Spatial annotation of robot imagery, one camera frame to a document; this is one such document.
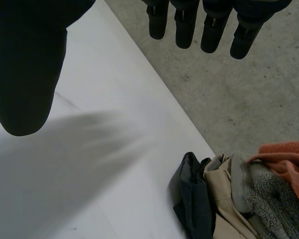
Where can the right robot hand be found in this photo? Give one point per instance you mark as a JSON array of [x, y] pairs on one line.
[[27, 74]]

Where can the dark blue cloth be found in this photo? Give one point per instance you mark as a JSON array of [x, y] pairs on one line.
[[194, 189]]

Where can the beige shorts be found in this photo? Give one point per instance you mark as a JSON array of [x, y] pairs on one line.
[[223, 189]]

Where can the grey towel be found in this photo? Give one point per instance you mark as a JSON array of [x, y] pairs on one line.
[[266, 199]]

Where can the coral towel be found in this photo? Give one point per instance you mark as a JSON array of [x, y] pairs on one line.
[[289, 164]]

